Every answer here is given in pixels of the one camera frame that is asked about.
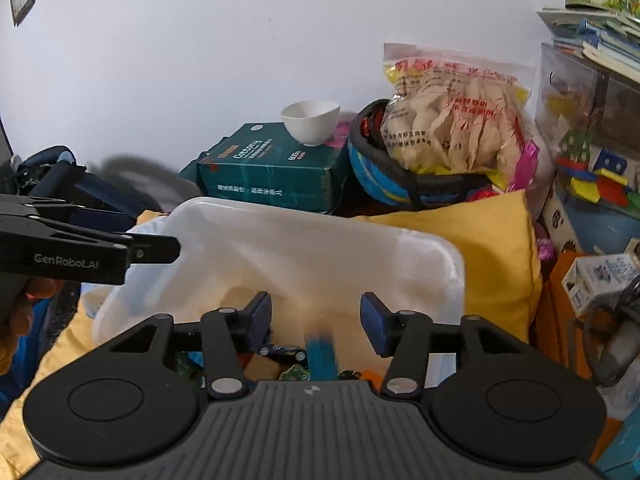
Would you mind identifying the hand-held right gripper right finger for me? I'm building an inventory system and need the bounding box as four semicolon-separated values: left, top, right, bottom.
360;291;531;401

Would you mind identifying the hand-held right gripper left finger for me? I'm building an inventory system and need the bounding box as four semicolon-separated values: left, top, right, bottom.
107;291;273;401

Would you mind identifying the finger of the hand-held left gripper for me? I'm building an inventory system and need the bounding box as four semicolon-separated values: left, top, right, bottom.
0;194;181;267
30;162;136;235

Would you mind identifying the large blue building block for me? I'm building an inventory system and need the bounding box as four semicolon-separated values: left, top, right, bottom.
306;331;338;382

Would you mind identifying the white plastic storage bin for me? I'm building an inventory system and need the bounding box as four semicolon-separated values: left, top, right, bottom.
92;196;467;391

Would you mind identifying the person's left hand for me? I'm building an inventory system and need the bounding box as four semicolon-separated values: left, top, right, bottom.
0;277;63;376

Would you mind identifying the black toy car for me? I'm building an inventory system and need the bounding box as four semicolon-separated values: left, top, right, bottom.
257;344;308;363

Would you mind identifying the tan wooden block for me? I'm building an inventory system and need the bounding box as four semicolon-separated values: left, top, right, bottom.
244;357;283;383

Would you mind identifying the dark blue chair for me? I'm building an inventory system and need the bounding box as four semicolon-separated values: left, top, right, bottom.
12;146;76;196

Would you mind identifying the dark green tissue box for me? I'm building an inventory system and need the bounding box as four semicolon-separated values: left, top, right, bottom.
179;122;351;216

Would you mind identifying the yellow cloth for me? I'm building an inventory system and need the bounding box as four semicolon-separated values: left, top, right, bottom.
0;190;543;480

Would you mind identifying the blue and black helmet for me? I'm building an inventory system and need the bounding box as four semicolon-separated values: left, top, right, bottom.
346;99;501;211

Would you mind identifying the orange box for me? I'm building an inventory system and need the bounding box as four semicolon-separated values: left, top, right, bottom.
532;252;596;386

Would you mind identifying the white bowl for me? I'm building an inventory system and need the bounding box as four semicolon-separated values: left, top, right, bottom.
280;100;342;148

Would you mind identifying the white paw print box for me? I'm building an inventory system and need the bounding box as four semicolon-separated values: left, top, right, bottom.
542;192;583;256

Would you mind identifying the clear snack bag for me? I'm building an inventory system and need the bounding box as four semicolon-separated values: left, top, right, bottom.
380;42;536;193

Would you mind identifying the pink plastic bag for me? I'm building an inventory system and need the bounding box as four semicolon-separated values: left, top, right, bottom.
505;140;541;193

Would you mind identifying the small white patterned box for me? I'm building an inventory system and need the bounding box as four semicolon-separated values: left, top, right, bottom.
561;252;640;318

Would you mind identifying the pile of colourful toy pieces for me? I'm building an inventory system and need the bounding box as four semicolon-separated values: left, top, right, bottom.
555;130;631;208

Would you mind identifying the blue cardboard box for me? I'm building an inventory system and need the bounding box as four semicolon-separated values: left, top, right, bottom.
595;420;640;480

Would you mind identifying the transparent plastic case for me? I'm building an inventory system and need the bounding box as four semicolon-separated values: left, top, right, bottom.
534;42;640;211

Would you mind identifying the stack of books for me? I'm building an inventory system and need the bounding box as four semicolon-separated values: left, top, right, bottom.
536;7;640;83

